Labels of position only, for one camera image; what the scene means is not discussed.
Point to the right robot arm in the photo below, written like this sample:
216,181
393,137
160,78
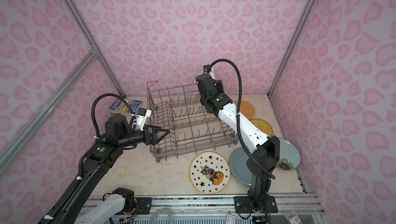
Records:
262,150

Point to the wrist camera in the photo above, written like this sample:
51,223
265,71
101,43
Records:
141,115
208,70

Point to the cat and stars plate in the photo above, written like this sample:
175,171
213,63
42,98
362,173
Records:
210,173

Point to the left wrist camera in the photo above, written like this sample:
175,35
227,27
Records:
141,115

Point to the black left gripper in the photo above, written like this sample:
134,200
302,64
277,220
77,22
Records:
153,140

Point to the pale green plate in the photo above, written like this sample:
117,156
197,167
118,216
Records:
289,156

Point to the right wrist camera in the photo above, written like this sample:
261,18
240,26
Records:
208,70

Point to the colourful book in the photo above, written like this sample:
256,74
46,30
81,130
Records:
119,107

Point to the grey metal frame post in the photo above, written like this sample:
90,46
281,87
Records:
87,34

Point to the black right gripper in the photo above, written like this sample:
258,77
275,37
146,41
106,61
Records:
219,86

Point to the orange woven round tray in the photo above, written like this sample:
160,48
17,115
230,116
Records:
247,109

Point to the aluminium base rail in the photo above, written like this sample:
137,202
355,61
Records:
90,210

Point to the green bamboo woven tray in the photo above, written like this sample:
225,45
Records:
263,126

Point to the grey wire dish rack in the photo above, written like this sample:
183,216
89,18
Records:
192,129

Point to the grey-blue plate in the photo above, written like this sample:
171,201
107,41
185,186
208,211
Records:
238,167

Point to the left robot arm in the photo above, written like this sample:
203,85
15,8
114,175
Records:
96,163

